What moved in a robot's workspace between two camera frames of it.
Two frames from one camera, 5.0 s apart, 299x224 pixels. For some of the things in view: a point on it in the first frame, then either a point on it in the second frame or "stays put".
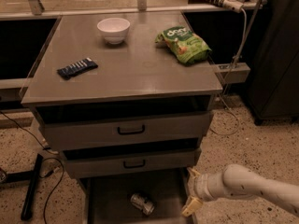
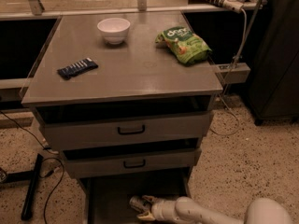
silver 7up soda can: [137, 201] stays put
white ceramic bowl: [113, 29] stays put
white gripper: [202, 186] → [159, 209]
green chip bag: [184, 44] stays put
